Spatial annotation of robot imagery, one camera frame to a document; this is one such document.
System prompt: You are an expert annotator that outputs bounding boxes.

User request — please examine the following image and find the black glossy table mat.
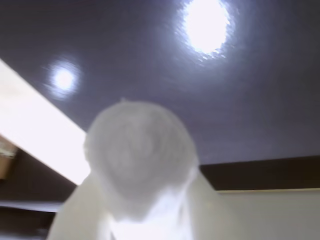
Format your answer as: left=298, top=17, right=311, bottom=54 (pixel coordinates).
left=0, top=0, right=320, bottom=192

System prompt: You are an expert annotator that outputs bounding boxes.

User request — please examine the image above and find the white gauze roll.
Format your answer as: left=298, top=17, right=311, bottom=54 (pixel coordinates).
left=83, top=98, right=200, bottom=224

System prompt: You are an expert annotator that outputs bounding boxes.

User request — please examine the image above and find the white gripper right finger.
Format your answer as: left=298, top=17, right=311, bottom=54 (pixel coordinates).
left=181, top=165, right=235, bottom=240

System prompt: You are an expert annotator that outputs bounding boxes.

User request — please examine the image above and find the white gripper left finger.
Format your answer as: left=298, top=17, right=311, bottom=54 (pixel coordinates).
left=46, top=174, right=114, bottom=240

